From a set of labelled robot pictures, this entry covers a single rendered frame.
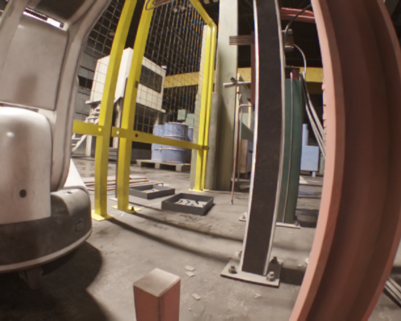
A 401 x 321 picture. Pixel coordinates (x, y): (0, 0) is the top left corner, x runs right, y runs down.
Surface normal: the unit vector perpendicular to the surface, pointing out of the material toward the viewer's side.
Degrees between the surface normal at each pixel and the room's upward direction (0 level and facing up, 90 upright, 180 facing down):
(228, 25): 90
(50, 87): 85
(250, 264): 90
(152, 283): 0
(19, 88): 85
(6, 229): 71
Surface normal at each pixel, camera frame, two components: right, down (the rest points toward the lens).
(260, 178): -0.42, -0.02
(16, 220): 0.88, 0.07
